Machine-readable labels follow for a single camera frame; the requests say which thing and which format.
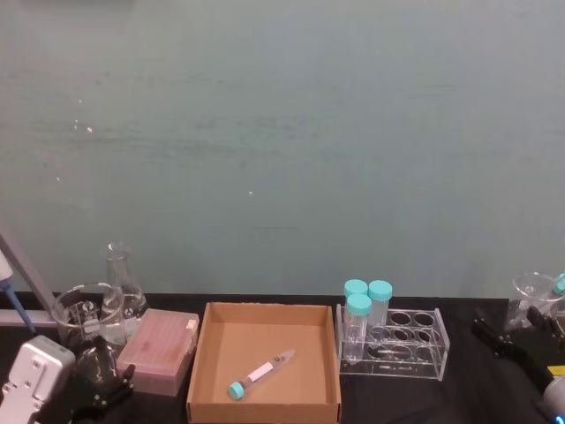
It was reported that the clear glass conical flask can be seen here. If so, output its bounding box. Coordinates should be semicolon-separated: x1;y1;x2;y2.
100;241;149;346

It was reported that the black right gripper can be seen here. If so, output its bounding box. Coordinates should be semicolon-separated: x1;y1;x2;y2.
471;306;565;395

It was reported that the shallow brown cardboard tray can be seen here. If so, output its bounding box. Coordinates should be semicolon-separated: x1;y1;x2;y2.
185;301;343;424

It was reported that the white and blue pipette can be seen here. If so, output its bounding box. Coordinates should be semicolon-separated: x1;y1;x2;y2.
0;250;37;334

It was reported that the clear glass beaker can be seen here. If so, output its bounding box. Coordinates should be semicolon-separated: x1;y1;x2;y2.
510;272;565;333
51;282;126;355

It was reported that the clear acrylic tube rack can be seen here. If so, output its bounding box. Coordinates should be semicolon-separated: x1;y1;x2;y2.
335;303;451;382

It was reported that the pink pipette tip box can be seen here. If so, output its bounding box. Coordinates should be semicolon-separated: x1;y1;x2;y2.
116;307;200;397

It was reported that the labelled clear tube teal cap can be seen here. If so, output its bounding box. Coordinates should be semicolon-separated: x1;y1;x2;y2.
228;349;297;401

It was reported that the black table cloth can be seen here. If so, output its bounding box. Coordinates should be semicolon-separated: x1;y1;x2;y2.
0;290;565;424

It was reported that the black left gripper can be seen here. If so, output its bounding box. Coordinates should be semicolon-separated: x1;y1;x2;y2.
34;337;136;424

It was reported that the grey metal frame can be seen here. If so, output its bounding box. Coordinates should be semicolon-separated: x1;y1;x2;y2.
0;216;61;329

